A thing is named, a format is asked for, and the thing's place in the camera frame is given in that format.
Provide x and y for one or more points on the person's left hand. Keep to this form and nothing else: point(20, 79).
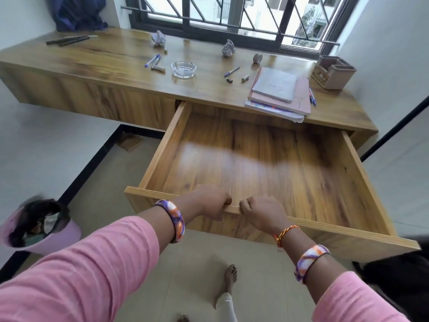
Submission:
point(207, 201)

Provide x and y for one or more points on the person's right hand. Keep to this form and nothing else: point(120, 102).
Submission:
point(264, 214)

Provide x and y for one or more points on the wooden drawer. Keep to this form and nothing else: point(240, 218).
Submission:
point(268, 164)

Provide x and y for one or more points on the blue cover book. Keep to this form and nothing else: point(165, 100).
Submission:
point(271, 112)

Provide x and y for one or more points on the purple blue pen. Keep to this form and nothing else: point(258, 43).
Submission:
point(314, 99)

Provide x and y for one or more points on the short white marker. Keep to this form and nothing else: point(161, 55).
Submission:
point(245, 78)

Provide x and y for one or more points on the grey spiral notepad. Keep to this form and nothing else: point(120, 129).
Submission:
point(275, 84)

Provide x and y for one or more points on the silver blue capped pen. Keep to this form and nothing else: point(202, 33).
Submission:
point(232, 71)

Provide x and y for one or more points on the white glue stick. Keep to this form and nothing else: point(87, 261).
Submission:
point(159, 68)

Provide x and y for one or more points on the clear blue ballpoint pen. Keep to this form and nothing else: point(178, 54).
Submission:
point(156, 61)
point(151, 61)

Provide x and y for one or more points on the brown tape roll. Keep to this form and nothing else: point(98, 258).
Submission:
point(257, 58)

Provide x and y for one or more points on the pink desk organizer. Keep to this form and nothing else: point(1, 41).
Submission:
point(335, 75)

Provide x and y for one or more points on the white paper ball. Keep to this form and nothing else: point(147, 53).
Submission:
point(158, 38)

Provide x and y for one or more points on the person's right forearm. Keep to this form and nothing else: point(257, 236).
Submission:
point(321, 268)

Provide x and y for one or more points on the person's left forearm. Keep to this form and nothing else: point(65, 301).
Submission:
point(161, 228)

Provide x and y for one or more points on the person's bare foot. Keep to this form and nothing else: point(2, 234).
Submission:
point(229, 278)

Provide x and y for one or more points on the patterned left wrist bangle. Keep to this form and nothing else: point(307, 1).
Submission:
point(176, 219)

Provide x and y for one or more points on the patterned wrist bangle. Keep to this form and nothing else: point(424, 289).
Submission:
point(310, 261)
point(176, 219)

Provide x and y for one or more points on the patterned right wrist bangle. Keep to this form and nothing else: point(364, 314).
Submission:
point(310, 261)

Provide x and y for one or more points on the white trouser leg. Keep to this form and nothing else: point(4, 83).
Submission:
point(226, 310)

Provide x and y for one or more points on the pink right sleeve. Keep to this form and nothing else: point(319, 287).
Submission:
point(355, 301)

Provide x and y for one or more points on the pink sleeve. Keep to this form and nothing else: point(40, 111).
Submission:
point(83, 274)
point(355, 301)

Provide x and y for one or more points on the clear glass ashtray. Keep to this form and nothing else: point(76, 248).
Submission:
point(183, 69)

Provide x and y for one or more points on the pink left sleeve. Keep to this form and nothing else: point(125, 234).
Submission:
point(83, 274)

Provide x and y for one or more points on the pink trash bin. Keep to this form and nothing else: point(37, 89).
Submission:
point(63, 236)

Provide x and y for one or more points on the black bag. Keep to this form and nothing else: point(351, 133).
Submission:
point(399, 278)

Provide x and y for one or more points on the black framed grille window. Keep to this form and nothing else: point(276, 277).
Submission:
point(187, 26)

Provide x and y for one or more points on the blue curtain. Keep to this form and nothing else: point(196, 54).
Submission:
point(77, 13)

